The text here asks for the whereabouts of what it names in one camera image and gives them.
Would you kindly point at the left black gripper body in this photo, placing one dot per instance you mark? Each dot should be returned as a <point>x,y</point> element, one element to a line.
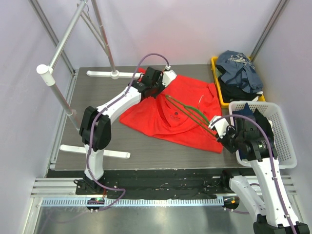
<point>157,87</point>

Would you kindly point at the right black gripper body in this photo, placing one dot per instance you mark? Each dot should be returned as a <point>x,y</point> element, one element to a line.
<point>225,142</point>

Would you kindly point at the green clothes hanger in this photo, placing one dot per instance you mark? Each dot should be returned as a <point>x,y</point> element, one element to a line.
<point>193,113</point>

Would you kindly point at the red tank top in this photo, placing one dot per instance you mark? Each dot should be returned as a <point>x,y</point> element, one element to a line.
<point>157,117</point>

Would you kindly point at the yellow plastic tray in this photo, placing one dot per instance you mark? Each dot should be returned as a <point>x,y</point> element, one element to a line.
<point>223,104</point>

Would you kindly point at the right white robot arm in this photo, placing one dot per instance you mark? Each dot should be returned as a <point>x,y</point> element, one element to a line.
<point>272,212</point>

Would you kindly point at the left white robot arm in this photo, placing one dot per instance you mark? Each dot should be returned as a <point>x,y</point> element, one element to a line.
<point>95,129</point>

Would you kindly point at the grey clothes hanger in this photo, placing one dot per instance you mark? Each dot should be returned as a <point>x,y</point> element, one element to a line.
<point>95,30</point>

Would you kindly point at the navy garment in basket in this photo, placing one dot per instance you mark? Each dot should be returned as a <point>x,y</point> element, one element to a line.
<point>259,118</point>

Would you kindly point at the black garment in tray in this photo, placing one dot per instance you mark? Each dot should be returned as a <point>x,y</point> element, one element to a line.
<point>233,93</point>

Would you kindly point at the white plastic laundry basket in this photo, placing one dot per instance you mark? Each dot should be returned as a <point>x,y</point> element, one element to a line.
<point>283,144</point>

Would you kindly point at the blue grey garment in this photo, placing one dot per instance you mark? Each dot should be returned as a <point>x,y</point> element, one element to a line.
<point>237,70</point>

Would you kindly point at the metal clothes rack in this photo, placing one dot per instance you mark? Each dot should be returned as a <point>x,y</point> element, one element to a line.
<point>68,112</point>

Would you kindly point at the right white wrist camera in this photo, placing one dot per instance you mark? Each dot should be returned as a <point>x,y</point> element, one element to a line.
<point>220,125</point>

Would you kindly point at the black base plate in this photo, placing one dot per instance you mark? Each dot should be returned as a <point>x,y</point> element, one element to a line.
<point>158,184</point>

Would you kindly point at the white slotted cable duct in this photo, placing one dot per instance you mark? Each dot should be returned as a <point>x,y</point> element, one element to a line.
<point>99,202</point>

